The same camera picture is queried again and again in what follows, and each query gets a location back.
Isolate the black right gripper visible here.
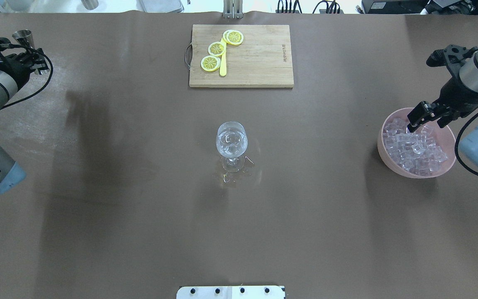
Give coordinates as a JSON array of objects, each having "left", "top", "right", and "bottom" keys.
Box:
[{"left": 407, "top": 78, "right": 478, "bottom": 132}]

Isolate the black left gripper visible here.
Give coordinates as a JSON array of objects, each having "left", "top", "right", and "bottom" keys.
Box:
[{"left": 0, "top": 45, "right": 48, "bottom": 86}]

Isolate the steel double jigger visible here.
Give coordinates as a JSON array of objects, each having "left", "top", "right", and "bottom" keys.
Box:
[{"left": 12, "top": 29, "right": 51, "bottom": 75}]

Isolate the pile of ice cubes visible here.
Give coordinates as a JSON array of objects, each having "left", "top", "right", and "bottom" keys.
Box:
[{"left": 381, "top": 117, "right": 449, "bottom": 176}]

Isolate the clear wine glass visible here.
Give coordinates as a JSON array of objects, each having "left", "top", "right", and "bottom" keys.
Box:
[{"left": 216, "top": 121, "right": 248, "bottom": 173}]

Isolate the pink bowl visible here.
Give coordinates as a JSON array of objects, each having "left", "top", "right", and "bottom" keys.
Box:
[{"left": 377, "top": 108, "right": 456, "bottom": 179}]

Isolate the bamboo cutting board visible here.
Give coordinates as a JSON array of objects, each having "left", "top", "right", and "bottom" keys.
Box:
[{"left": 188, "top": 25, "right": 295, "bottom": 88}]

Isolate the lemon slice middle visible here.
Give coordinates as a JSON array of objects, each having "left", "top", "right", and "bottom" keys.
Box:
[{"left": 207, "top": 41, "right": 227, "bottom": 57}]

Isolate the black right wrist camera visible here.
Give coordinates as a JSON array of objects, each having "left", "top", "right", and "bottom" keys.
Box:
[{"left": 426, "top": 45, "right": 478, "bottom": 67}]

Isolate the aluminium frame post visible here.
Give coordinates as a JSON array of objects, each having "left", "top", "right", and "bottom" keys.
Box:
[{"left": 222, "top": 0, "right": 244, "bottom": 19}]

